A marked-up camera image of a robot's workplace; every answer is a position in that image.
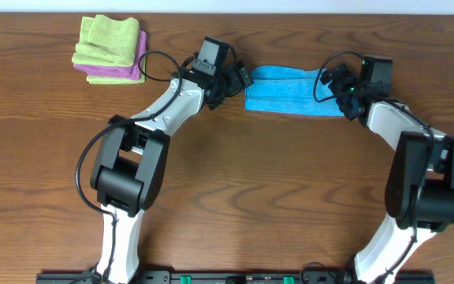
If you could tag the top green folded cloth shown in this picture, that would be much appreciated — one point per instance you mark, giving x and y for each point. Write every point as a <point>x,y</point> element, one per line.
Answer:
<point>107,42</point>

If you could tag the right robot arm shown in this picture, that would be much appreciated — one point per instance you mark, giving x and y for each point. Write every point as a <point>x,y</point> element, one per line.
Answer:
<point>419,193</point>

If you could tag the green folded cloth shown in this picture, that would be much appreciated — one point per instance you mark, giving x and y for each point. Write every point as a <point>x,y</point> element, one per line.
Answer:
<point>107,42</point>
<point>114,75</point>

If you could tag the blue microfiber cloth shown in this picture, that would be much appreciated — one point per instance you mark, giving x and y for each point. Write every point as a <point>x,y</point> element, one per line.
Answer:
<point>286,90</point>

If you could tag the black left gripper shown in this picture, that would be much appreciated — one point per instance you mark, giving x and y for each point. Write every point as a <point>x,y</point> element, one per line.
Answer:
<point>236,78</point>

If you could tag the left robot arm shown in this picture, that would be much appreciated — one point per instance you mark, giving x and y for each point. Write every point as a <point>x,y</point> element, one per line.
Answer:
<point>131,161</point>

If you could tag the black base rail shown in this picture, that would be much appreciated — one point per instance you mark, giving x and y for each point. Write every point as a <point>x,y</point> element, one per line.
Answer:
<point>166,277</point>

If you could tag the bottom green folded cloth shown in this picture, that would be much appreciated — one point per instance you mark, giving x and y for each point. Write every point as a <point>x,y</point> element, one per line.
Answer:
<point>114,75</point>

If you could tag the purple folded cloth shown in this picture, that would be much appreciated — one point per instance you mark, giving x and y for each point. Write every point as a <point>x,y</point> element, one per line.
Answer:
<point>140,49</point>

